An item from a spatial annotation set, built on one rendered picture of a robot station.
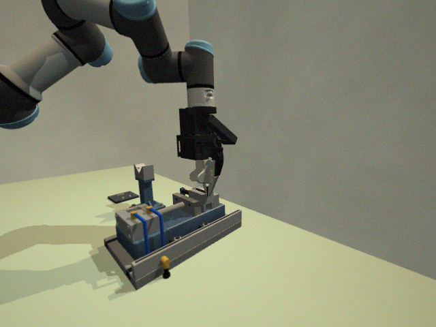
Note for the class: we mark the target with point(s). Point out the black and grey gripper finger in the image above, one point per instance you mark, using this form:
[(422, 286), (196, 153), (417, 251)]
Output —
[(199, 168), (212, 170)]

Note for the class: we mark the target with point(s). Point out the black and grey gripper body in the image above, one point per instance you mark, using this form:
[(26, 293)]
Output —
[(197, 141)]

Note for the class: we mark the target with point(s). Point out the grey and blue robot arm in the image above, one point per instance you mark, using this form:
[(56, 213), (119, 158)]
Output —
[(79, 41)]

